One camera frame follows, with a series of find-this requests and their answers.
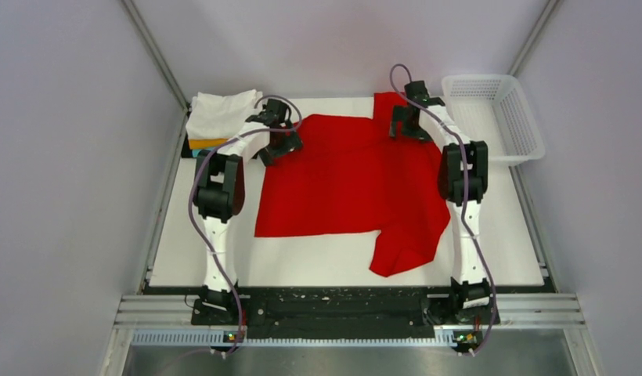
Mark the left corner metal post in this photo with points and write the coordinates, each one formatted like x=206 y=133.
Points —
x=155 y=53

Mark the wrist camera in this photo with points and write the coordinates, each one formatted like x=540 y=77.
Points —
x=275 y=111
x=417 y=92

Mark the black folded t shirt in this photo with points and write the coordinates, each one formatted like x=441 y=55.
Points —
x=186 y=151

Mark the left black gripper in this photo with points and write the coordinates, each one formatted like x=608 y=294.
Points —
x=290 y=142

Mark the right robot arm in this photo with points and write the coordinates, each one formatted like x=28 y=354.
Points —
x=462 y=184

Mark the white plastic basket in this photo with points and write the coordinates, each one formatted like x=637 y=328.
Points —
x=493 y=108

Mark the yellow folded t shirt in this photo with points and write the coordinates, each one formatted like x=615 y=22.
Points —
x=200 y=144

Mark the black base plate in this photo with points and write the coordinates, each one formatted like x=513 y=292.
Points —
x=341 y=311

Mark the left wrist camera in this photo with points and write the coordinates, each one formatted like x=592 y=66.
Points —
x=275 y=111

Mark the aluminium frame rail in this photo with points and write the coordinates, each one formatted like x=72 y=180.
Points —
x=171 y=320

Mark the right corner metal post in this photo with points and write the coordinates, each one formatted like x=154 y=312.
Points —
x=546 y=15

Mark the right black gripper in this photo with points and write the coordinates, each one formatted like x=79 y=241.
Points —
x=399 y=115

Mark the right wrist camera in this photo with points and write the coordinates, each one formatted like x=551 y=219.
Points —
x=417 y=92

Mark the corner metal post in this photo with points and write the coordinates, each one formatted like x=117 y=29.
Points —
x=546 y=15
x=155 y=53

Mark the teal folded t shirt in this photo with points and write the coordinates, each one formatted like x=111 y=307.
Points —
x=196 y=153

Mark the white folded t shirt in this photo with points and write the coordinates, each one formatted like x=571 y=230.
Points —
x=220 y=117

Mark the red t shirt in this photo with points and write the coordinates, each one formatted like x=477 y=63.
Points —
x=351 y=177

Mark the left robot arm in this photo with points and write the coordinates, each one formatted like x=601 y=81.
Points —
x=218 y=193

